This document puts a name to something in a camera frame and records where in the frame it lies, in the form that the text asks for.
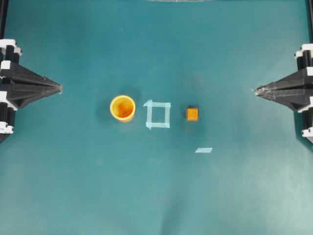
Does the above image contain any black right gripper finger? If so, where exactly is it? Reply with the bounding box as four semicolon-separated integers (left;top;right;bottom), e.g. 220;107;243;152
254;88;307;111
254;69;307;94

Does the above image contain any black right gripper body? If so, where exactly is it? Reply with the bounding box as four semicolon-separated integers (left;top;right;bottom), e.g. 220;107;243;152
294;44;313;143

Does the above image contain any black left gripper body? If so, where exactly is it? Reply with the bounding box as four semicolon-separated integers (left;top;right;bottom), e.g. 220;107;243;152
0;39;22;142

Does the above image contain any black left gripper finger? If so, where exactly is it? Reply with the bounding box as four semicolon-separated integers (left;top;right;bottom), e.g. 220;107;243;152
4;84;62;108
4;61;62;89

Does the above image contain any yellow orange plastic cup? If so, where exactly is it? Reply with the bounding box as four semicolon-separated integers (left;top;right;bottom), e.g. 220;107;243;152
110;95;136;122

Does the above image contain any orange cube block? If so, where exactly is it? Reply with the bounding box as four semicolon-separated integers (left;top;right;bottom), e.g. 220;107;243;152
186;108;199;121

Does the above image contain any light blue tape strip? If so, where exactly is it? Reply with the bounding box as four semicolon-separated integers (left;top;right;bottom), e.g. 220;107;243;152
195;147;213;153

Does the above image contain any light blue tape square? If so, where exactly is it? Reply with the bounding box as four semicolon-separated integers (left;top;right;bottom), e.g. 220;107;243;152
143;99;171;130

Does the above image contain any black left frame post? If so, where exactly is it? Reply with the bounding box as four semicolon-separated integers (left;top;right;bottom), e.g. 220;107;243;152
0;0;9;39

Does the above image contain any black frame post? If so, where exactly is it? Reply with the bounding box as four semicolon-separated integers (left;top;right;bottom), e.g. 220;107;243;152
306;0;313;44
0;0;9;39

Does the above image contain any black right frame post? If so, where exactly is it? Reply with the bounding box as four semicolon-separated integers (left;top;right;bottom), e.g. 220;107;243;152
306;0;313;44

